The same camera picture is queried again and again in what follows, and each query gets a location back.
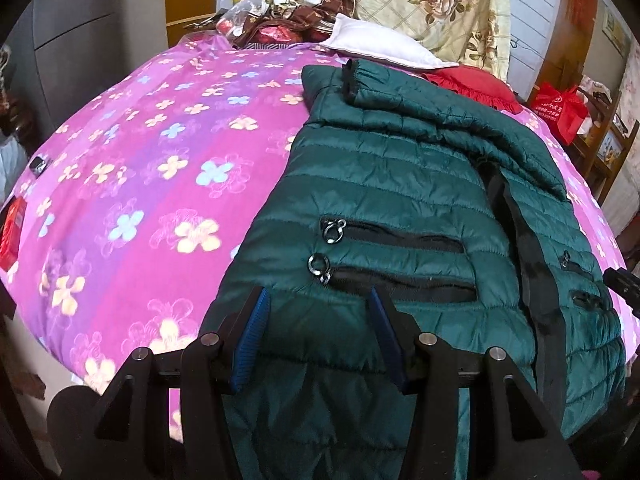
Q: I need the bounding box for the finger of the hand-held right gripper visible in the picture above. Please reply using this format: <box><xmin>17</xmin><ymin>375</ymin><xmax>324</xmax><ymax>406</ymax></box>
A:
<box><xmin>602</xmin><ymin>267</ymin><xmax>640</xmax><ymax>321</ymax></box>

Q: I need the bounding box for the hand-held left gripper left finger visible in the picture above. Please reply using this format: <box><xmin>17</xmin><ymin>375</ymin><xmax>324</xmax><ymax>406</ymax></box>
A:
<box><xmin>95</xmin><ymin>287</ymin><xmax>271</xmax><ymax>480</ymax></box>

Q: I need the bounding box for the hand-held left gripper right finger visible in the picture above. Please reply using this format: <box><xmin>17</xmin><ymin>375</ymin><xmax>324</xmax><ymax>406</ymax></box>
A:
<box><xmin>369</xmin><ymin>287</ymin><xmax>547</xmax><ymax>480</ymax></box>

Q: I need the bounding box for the dark green puffer jacket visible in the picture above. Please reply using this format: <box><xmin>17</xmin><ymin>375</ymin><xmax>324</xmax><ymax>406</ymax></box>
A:
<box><xmin>202</xmin><ymin>58</ymin><xmax>629</xmax><ymax>480</ymax></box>

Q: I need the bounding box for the wooden chair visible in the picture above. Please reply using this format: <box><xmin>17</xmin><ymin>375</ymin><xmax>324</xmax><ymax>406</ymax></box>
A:
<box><xmin>570</xmin><ymin>85</ymin><xmax>637</xmax><ymax>206</ymax></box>

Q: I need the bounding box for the red plastic bag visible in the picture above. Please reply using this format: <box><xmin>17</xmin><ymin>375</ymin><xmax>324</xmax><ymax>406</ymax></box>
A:
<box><xmin>530</xmin><ymin>81</ymin><xmax>589</xmax><ymax>146</ymax></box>

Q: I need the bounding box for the pink floral bed sheet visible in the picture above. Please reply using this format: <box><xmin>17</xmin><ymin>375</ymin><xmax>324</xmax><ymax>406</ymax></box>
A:
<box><xmin>0</xmin><ymin>35</ymin><xmax>636</xmax><ymax>442</ymax></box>

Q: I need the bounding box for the red ruffled pillow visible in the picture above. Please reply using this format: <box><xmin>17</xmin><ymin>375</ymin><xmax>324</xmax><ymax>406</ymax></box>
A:
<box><xmin>422</xmin><ymin>65</ymin><xmax>524</xmax><ymax>111</ymax></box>

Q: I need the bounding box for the red packet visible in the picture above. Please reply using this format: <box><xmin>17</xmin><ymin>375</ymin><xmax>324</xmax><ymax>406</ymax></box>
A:
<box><xmin>0</xmin><ymin>196</ymin><xmax>29</xmax><ymax>272</ymax></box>

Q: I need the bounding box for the white pillow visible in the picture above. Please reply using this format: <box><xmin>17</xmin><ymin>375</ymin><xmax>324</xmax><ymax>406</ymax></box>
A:
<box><xmin>312</xmin><ymin>12</ymin><xmax>460</xmax><ymax>71</ymax></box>

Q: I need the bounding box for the red patterned pouch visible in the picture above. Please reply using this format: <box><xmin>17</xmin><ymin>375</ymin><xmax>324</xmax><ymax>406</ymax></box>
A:
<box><xmin>255</xmin><ymin>25</ymin><xmax>297</xmax><ymax>49</ymax></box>

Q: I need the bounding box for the clear plastic bag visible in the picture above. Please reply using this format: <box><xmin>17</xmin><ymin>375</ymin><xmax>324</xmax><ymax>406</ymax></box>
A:
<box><xmin>215</xmin><ymin>0</ymin><xmax>272</xmax><ymax>41</ymax></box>

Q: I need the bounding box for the cream floral quilt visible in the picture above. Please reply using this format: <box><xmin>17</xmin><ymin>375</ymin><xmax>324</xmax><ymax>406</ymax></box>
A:
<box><xmin>350</xmin><ymin>0</ymin><xmax>512</xmax><ymax>84</ymax></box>

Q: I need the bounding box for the brown floral blanket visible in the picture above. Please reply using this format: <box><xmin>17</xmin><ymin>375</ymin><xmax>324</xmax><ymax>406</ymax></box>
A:
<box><xmin>260</xmin><ymin>0</ymin><xmax>357</xmax><ymax>44</ymax></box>

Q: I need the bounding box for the grey wardrobe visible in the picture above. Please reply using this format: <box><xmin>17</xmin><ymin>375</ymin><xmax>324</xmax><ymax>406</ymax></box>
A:
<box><xmin>30</xmin><ymin>0</ymin><xmax>169</xmax><ymax>132</ymax></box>

